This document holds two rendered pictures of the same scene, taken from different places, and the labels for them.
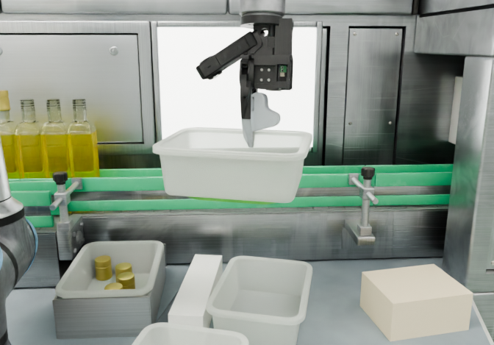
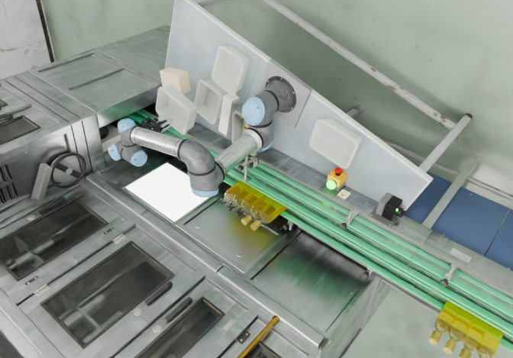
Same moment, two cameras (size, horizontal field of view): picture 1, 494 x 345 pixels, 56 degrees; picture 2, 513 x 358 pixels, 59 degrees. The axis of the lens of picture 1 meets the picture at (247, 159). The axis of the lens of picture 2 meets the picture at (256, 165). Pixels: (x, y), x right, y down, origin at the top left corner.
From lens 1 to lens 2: 1.90 m
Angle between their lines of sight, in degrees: 39
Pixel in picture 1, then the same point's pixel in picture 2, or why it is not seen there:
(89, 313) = not seen: hidden behind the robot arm
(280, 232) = (198, 133)
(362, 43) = (117, 179)
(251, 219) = (203, 140)
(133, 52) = (191, 221)
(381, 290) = (179, 82)
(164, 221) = not seen: hidden behind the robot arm
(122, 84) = (206, 217)
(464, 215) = (143, 97)
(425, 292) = (169, 76)
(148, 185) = not seen: hidden behind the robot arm
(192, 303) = (226, 104)
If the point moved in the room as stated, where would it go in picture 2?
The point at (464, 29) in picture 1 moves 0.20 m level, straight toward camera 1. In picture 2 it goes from (91, 134) to (96, 113)
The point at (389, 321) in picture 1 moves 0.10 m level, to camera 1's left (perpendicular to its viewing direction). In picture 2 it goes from (183, 74) to (195, 81)
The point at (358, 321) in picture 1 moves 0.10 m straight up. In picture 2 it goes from (192, 84) to (179, 89)
